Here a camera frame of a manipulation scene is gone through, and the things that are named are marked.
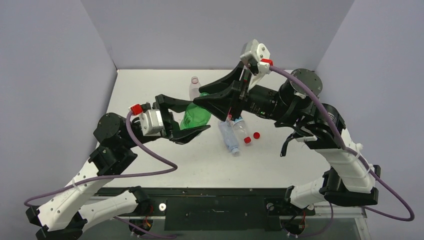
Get clear bottle red blue label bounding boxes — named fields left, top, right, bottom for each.
left=230, top=116, right=252, bottom=145

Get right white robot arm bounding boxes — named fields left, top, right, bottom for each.
left=194, top=59, right=380, bottom=214

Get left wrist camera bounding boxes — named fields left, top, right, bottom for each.
left=129, top=102, right=165, bottom=137

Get green plastic bottle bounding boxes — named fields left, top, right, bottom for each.
left=179, top=99, right=212, bottom=130

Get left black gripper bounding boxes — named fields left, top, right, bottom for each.
left=124, top=96, right=211, bottom=148

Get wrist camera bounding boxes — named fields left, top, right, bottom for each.
left=129, top=102, right=165, bottom=137
left=240, top=39, right=273, bottom=92

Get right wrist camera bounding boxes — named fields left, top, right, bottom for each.
left=240, top=39, right=273, bottom=92

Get clear bottle blue cap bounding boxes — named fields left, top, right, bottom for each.
left=217, top=120, right=240, bottom=156

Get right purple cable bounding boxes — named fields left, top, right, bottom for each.
left=268, top=65, right=416, bottom=222

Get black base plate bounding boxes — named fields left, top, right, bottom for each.
left=89, top=187, right=332, bottom=233

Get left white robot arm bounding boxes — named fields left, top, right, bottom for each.
left=24, top=94, right=209, bottom=240

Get purple cable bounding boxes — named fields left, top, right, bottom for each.
left=23, top=110, right=179, bottom=240
left=268, top=65, right=416, bottom=222

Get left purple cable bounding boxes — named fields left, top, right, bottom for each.
left=23, top=110, right=179, bottom=240

